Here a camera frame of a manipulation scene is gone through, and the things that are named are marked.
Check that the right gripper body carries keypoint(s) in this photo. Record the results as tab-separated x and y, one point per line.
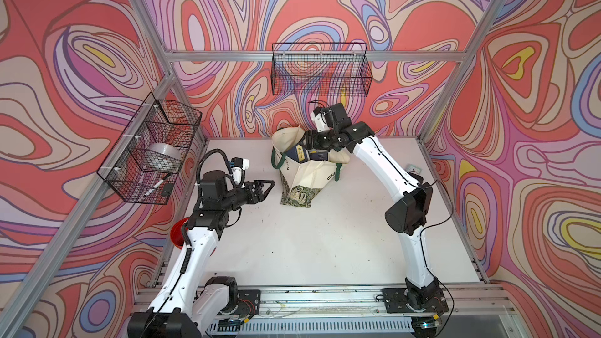
323	140

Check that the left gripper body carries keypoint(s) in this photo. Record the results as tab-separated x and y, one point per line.
234	199

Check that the cream canvas tote bag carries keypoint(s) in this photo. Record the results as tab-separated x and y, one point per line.
303	182

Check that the dark blue book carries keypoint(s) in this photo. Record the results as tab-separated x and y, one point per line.
318	155
298	154

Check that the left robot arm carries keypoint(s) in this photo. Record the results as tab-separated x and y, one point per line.
179	309

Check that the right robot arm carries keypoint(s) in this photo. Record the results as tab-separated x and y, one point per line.
410	193

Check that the red plastic cup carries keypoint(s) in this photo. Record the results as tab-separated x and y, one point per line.
176	235

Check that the white marker pen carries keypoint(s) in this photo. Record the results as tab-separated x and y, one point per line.
155	190

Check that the silver tape roll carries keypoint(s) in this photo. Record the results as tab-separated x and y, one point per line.
162	157

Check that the small card packet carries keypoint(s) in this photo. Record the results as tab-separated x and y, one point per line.
414	169

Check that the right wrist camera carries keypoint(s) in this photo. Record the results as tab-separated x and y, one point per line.
319	119

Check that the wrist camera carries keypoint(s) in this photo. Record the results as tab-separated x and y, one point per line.
238	167
319	119

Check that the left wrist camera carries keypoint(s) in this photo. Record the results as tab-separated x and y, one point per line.
238	167

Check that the black wire basket back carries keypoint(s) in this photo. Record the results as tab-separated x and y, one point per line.
321	69

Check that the black wire basket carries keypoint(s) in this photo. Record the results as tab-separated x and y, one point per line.
321	69
157	120

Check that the black wire basket left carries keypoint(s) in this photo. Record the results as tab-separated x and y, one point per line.
157	120

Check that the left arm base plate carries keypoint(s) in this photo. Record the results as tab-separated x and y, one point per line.
247	304

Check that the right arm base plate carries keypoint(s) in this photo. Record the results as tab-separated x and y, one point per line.
404	301

